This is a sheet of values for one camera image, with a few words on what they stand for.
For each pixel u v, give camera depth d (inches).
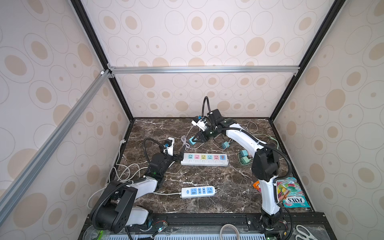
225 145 39.5
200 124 32.0
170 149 28.4
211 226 28.7
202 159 37.2
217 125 27.1
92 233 26.7
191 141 33.7
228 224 28.3
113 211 16.6
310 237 27.6
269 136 43.0
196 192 32.0
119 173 35.5
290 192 31.9
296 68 35.3
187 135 44.4
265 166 21.2
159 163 25.0
